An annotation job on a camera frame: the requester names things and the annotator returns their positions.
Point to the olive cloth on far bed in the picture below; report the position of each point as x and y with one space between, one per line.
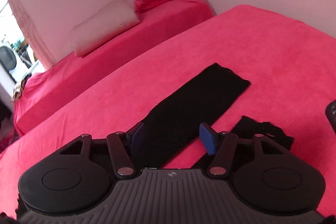
19 87

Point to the beige embossed pillow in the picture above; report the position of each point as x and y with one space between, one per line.
110 21

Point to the red covered far bed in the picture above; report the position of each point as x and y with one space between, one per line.
47 92

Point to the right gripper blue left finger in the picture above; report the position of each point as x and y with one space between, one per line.
122 146

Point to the black knit pants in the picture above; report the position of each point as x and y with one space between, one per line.
174 123

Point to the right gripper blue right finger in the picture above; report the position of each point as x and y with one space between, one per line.
221 146

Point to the dark phone device at edge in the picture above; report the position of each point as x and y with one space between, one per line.
330 113

